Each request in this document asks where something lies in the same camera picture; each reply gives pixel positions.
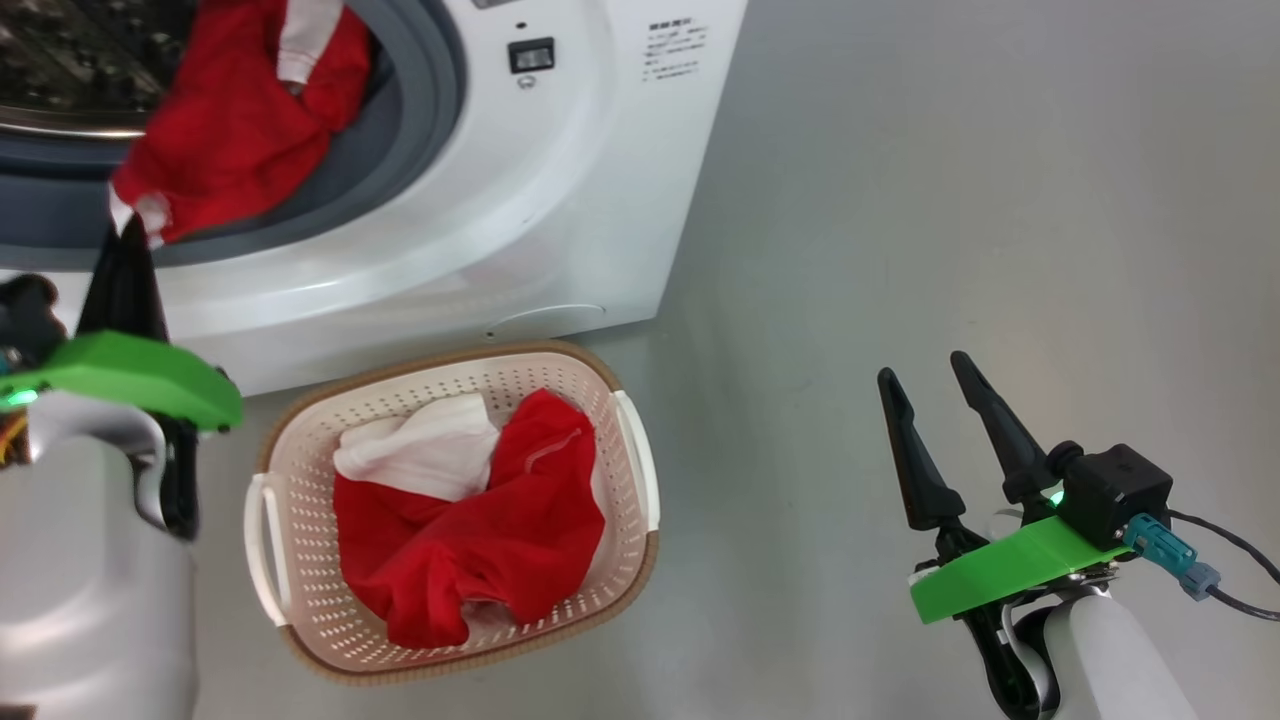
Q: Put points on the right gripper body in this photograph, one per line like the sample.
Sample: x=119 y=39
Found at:
x=960 y=545

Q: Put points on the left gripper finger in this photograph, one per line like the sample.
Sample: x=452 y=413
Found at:
x=108 y=295
x=143 y=295

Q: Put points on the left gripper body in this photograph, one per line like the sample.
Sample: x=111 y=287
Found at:
x=182 y=480

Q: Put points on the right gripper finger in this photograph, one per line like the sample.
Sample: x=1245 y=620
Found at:
x=920 y=470
x=1010 y=450

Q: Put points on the red and white garment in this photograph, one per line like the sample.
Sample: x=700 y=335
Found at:
x=230 y=130
x=480 y=560

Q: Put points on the cream perforated laundry basket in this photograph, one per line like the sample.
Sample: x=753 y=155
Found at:
x=300 y=600

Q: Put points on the grey rubber door gasket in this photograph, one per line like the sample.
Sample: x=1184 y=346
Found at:
x=420 y=120

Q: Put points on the white front-load washing machine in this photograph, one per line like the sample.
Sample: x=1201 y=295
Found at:
x=600 y=200

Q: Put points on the black door latch socket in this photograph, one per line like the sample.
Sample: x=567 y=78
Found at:
x=531 y=55

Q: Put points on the green right camera mount plate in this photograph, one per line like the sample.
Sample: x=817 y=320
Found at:
x=1010 y=575

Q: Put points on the green camera mount plate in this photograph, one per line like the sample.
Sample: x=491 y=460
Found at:
x=130 y=375
x=1010 y=575

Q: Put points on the green left camera mount plate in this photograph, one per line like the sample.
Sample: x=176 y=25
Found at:
x=130 y=375

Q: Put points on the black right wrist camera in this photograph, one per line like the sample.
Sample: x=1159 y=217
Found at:
x=1115 y=490

